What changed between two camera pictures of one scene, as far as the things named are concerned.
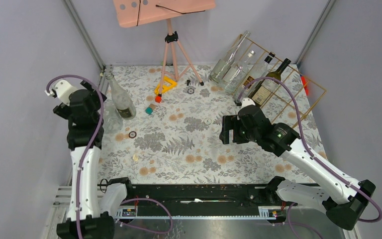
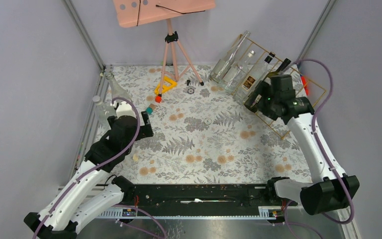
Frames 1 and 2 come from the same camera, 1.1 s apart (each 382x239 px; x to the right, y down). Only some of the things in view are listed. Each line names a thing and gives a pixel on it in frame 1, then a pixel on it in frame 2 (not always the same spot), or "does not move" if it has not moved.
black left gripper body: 97,100 -> 112,119
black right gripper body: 244,135 -> 268,99
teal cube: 148,110 does not move
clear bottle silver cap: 235,75 does not move
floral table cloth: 176,136 does not move
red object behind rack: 306,86 does not move
